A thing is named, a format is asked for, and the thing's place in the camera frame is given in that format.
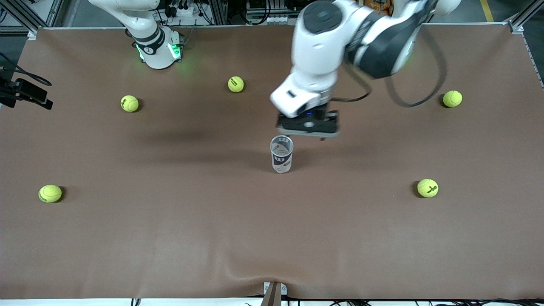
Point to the clear tennis ball can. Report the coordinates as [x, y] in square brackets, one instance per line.
[282, 163]

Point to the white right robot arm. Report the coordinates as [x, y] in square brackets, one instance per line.
[157, 51]

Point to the yellow tennis ball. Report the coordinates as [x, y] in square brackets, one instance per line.
[236, 84]
[452, 98]
[129, 103]
[427, 188]
[50, 193]

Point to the metal table edge bracket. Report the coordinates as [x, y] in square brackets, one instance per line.
[274, 295]

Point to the white power strip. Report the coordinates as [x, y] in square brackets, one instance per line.
[182, 12]

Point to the brown table mat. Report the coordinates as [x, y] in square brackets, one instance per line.
[272, 233]

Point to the aluminium frame strut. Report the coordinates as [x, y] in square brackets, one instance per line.
[25, 22]
[519, 23]

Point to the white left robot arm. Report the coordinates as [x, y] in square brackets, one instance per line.
[318, 51]

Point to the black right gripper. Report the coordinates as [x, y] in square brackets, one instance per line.
[3, 82]

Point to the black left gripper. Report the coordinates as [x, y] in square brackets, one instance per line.
[322, 112]

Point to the orange mesh bag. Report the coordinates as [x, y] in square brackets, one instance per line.
[378, 3]

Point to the white terminal strip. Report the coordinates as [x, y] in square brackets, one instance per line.
[272, 19]

